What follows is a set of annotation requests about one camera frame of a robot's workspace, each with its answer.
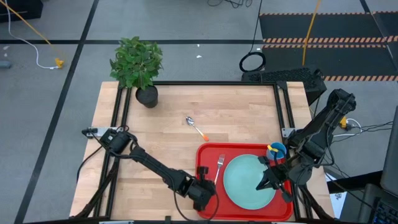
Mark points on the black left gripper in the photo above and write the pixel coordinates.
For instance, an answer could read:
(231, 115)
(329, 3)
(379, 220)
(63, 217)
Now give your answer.
(196, 193)

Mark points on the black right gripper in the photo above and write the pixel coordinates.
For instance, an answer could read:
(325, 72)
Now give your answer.
(281, 174)

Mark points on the pale teal round plate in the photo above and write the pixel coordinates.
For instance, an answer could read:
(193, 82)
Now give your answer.
(242, 183)

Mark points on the light blue plastic cup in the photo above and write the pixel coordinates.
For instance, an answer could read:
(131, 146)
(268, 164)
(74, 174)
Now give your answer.
(278, 154)

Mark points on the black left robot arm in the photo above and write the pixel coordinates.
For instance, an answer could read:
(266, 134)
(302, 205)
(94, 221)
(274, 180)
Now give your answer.
(155, 166)

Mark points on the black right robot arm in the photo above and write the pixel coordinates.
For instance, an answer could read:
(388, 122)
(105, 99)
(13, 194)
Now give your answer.
(320, 127)

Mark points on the red plastic tray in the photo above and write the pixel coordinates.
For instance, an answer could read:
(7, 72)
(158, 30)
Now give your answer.
(211, 205)

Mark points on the white sheet of paper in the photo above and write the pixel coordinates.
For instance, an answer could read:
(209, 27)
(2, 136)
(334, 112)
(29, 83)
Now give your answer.
(337, 199)

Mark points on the yellow power connector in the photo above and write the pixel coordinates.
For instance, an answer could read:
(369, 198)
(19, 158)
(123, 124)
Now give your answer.
(343, 123)

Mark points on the black keyboard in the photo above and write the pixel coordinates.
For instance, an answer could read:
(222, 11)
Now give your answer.
(385, 213)

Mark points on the black mat with hazard stripes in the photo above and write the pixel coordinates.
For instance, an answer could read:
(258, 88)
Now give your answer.
(329, 53)

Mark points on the green plant in black pot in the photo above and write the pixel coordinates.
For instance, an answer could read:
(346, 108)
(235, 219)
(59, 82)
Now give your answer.
(136, 62)

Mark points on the black box on floor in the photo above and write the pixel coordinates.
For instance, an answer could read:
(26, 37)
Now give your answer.
(20, 9)

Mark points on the black table-level camera box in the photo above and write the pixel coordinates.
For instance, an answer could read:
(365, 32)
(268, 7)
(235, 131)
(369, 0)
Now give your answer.
(168, 220)

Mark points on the black aluminium table frame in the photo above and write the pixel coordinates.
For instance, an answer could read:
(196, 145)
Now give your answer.
(281, 105)

